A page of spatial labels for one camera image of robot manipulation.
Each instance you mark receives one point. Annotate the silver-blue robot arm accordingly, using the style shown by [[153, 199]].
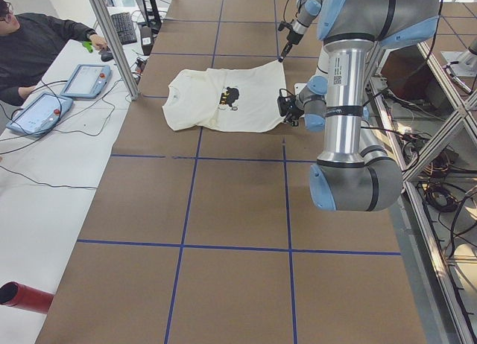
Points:
[[354, 171], [307, 12]]

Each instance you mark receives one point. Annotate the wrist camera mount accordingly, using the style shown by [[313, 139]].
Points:
[[285, 99], [284, 25]]

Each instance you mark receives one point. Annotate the near blue teach pendant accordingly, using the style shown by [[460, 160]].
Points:
[[41, 115]]

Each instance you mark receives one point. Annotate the blue teach pendant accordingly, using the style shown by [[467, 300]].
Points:
[[41, 115], [87, 81]]

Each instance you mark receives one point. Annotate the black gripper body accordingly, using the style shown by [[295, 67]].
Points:
[[291, 37], [292, 109]]

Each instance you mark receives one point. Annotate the black keyboard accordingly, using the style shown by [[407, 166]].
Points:
[[124, 27]]

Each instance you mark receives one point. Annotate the cream long-sleeve cat shirt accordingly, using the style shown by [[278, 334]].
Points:
[[226, 100]]

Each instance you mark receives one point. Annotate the far blue teach pendant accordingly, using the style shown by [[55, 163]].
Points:
[[87, 81]]

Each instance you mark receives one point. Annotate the person in black jacket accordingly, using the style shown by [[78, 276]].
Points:
[[30, 43]]

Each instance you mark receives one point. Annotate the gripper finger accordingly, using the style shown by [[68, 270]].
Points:
[[284, 52]]

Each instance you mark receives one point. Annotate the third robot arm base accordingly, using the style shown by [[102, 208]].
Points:
[[461, 63]]

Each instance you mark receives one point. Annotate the aluminium frame post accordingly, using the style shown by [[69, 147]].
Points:
[[104, 20]]

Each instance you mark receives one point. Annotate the red cylinder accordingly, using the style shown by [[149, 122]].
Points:
[[20, 296]]

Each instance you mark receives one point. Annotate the green plastic object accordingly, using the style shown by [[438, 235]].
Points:
[[88, 46]]

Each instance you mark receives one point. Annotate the black computer mouse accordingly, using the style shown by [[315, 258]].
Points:
[[106, 55]]

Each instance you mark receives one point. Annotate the white central pedestal column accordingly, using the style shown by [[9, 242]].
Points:
[[311, 100]]

